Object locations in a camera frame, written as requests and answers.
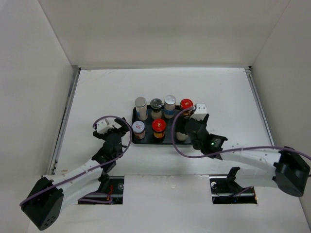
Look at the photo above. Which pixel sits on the white lid small spice jar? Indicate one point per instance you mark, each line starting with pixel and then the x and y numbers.
pixel 138 128

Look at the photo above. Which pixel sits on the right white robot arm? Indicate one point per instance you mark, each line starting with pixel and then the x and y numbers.
pixel 278 167

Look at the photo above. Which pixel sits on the black plastic tray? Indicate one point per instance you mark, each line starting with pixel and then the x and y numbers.
pixel 149 138

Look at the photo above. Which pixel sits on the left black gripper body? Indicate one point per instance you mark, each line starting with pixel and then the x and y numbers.
pixel 116 130

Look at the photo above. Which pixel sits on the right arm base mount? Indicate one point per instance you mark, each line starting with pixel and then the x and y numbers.
pixel 224 189

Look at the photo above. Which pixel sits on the silver lid salt jar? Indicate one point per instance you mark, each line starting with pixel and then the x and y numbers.
pixel 141 108

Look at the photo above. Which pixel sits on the black cap small bottle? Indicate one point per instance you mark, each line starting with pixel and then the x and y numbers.
pixel 181 136

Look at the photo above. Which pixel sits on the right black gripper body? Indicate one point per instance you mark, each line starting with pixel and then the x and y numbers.
pixel 204 121

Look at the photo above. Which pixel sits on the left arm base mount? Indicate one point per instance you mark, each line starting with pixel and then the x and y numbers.
pixel 110 192

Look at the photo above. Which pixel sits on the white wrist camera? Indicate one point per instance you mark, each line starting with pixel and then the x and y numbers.
pixel 102 125
pixel 199 112

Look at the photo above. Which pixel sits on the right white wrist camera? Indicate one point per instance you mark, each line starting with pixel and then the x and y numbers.
pixel 199 112

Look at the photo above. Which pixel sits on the red lid sauce jar front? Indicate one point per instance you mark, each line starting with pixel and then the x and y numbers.
pixel 159 128

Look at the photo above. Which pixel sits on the red lid sauce jar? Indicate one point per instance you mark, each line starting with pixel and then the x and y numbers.
pixel 159 128
pixel 186 104

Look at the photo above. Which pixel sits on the clear lid pepper shaker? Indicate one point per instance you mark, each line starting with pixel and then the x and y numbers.
pixel 156 105

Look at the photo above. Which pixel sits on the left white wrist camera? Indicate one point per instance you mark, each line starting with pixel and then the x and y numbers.
pixel 102 125

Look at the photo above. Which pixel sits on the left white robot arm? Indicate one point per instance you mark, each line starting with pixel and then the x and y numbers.
pixel 49 197

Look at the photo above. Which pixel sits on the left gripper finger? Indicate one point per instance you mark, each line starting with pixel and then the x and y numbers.
pixel 98 135
pixel 124 127

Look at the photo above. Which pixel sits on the white cap blue label bottle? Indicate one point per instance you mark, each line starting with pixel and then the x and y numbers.
pixel 169 106

